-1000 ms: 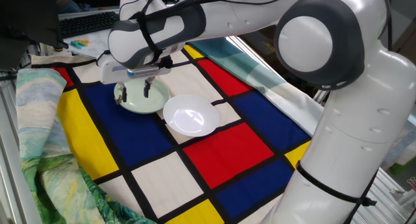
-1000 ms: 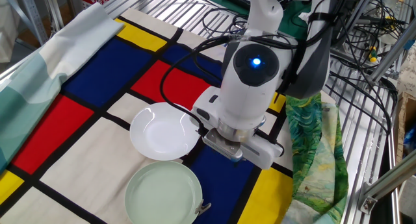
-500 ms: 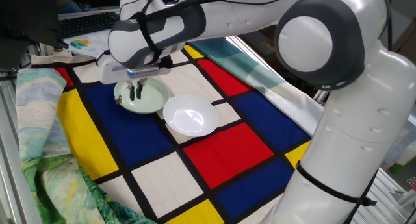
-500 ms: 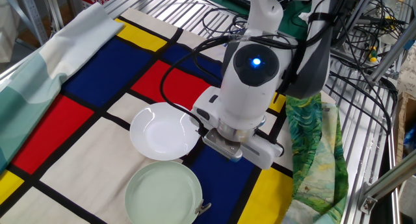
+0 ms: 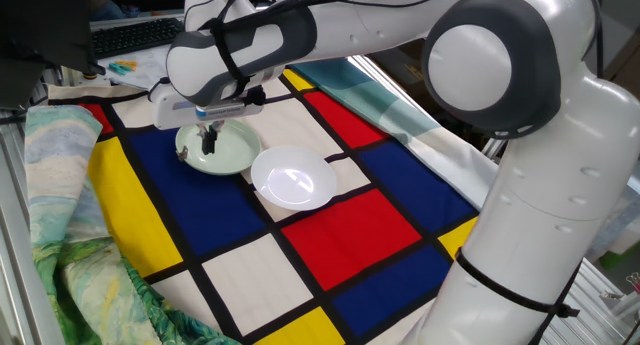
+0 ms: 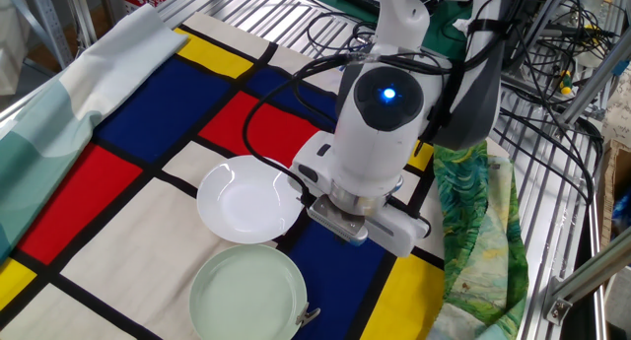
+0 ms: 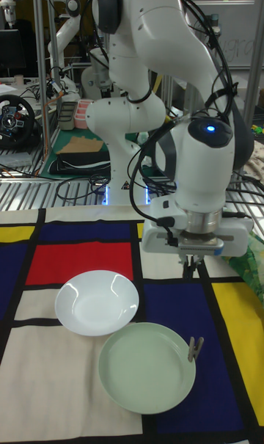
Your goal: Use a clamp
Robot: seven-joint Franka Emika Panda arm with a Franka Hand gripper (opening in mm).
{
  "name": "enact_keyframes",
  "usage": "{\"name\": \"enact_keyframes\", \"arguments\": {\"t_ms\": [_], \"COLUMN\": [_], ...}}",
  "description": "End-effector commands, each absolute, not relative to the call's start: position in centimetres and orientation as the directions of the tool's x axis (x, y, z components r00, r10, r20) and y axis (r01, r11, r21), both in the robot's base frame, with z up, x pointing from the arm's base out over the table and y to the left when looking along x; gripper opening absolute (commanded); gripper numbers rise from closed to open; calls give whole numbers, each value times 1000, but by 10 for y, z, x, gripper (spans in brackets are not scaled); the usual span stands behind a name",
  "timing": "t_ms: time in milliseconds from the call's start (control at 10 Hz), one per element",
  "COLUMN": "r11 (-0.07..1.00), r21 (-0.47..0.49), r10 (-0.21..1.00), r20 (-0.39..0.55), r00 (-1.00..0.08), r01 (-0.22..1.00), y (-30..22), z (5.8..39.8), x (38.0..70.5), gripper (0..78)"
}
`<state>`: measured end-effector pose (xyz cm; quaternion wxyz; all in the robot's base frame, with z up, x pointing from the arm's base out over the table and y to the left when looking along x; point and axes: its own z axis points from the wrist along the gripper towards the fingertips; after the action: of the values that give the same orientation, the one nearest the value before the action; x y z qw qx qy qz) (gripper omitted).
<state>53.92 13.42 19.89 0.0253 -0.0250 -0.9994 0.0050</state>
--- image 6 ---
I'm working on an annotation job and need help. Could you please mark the pale green plate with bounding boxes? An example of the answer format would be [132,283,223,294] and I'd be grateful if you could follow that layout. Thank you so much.
[188,243,309,340]

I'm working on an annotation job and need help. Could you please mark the green painted pattern cloth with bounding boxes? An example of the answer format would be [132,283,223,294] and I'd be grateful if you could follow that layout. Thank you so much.
[426,140,530,340]

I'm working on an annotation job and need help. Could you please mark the white plate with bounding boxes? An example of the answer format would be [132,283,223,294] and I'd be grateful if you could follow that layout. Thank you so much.
[196,155,305,245]

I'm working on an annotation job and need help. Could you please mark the grey perforated shelf upright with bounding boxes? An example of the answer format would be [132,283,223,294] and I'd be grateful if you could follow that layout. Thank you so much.
[0,0,76,71]

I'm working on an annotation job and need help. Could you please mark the aluminium frame post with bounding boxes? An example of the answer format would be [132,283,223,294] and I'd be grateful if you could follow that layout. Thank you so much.
[556,34,631,128]

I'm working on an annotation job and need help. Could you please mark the cardboard box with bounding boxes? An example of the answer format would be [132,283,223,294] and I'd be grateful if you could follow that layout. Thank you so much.
[597,138,631,245]

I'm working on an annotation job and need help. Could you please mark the colour block tablecloth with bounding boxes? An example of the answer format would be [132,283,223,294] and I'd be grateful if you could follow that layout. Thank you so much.
[0,12,512,340]

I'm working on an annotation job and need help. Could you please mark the tangled black cables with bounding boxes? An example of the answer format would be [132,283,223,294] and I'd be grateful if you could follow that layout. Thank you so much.
[303,0,617,206]

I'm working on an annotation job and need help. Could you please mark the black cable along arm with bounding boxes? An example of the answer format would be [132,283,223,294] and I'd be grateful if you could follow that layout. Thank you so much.
[241,51,504,208]

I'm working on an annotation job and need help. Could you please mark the dark green mat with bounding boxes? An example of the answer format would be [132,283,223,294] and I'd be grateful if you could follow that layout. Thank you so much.
[308,0,474,63]

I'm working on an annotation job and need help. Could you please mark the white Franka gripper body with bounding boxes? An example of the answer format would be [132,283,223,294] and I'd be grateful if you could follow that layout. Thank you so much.
[288,143,431,259]

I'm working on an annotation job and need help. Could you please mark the pale teal white cloth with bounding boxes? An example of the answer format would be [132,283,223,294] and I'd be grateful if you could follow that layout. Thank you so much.
[0,5,191,265]

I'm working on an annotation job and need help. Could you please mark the silver metal clamp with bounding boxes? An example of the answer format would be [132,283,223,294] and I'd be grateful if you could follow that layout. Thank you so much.
[294,302,321,327]

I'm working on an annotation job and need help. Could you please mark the aluminium frame beam with bracket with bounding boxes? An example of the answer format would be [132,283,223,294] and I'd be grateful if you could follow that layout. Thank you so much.
[541,236,631,327]

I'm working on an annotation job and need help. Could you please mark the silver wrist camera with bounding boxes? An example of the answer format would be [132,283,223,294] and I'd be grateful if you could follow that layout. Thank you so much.
[306,194,371,247]

